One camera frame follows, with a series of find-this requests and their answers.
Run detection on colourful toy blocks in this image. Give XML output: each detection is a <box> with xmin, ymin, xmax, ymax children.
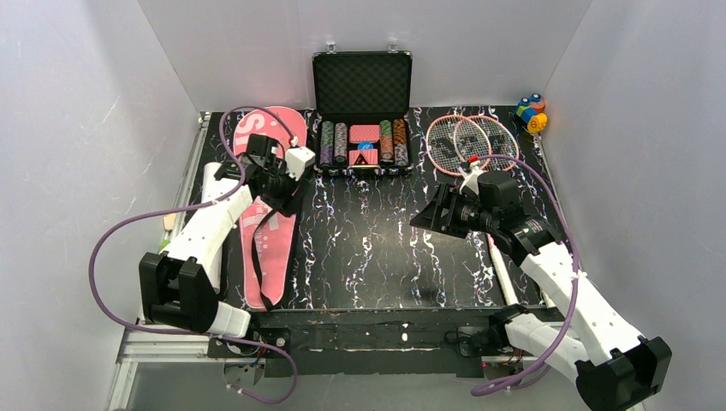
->
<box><xmin>515</xmin><ymin>93</ymin><xmax>549</xmax><ymax>134</ymax></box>

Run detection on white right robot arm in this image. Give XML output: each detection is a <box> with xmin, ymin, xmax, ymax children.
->
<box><xmin>411</xmin><ymin>169</ymin><xmax>672</xmax><ymax>410</ymax></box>

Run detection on pink racket bag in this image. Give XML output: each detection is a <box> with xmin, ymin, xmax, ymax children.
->
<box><xmin>233</xmin><ymin>106</ymin><xmax>307</xmax><ymax>311</ymax></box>

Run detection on beige wooden block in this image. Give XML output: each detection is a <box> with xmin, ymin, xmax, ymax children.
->
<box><xmin>162</xmin><ymin>213</ymin><xmax>176</xmax><ymax>231</ymax></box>

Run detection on pink badminton racket left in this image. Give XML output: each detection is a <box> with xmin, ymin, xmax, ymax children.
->
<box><xmin>425</xmin><ymin>115</ymin><xmax>520</xmax><ymax>307</ymax></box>

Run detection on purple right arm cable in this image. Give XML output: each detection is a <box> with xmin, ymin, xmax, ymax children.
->
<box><xmin>470</xmin><ymin>154</ymin><xmax>580</xmax><ymax>397</ymax></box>

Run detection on black poker chip case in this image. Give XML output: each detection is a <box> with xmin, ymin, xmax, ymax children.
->
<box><xmin>312</xmin><ymin>51</ymin><xmax>413</xmax><ymax>176</ymax></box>

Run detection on pink badminton racket right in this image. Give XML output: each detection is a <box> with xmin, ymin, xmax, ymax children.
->
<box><xmin>453</xmin><ymin>115</ymin><xmax>520</xmax><ymax>305</ymax></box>

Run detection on pink badminton racket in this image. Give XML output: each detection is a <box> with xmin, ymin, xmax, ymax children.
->
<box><xmin>425</xmin><ymin>115</ymin><xmax>520</xmax><ymax>307</ymax></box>
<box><xmin>453</xmin><ymin>115</ymin><xmax>520</xmax><ymax>305</ymax></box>

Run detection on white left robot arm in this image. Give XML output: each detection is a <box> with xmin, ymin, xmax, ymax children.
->
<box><xmin>139</xmin><ymin>134</ymin><xmax>315</xmax><ymax>338</ymax></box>

